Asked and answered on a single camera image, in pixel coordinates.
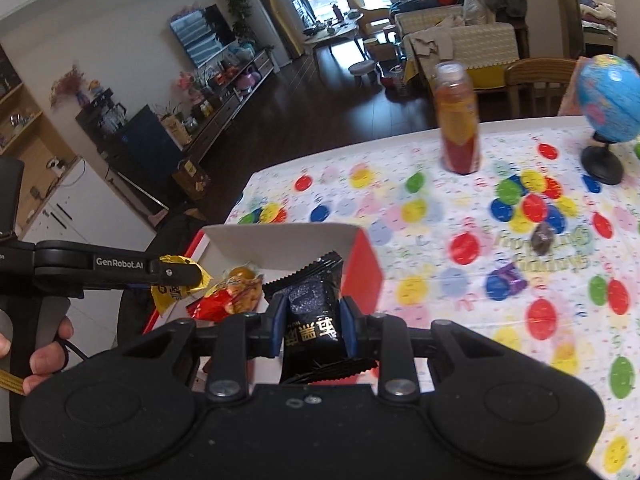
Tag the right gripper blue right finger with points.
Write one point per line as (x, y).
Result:
(385, 339)

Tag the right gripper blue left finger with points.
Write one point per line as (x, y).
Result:
(234, 342)

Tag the red orange snack bag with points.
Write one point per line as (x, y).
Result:
(235, 295)

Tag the black snack packet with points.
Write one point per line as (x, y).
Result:
(314, 349)

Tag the yellow triangular snack packet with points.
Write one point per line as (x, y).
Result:
(179, 277)

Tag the person's left hand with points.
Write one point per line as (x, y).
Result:
(45, 361)

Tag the red and white cardboard box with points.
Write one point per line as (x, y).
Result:
(279, 249)

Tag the purple wrapped candy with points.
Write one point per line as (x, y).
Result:
(505, 282)

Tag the colourful balloon tablecloth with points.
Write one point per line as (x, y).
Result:
(439, 235)

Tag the dark brown wrapped candy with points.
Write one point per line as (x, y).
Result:
(542, 238)

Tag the long tv cabinet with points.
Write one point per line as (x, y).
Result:
(232, 98)

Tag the tea drink bottle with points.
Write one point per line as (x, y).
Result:
(458, 118)

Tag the small round stool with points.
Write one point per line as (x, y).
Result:
(364, 70)

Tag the flat screen television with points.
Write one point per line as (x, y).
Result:
(203, 33)

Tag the wooden chair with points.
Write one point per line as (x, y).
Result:
(536, 86)

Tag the sofa with yellow cover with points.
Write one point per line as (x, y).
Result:
(432, 36)

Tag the coffee table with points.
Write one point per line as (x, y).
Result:
(347, 30)

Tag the blue desk globe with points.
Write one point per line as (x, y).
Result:
(608, 97)

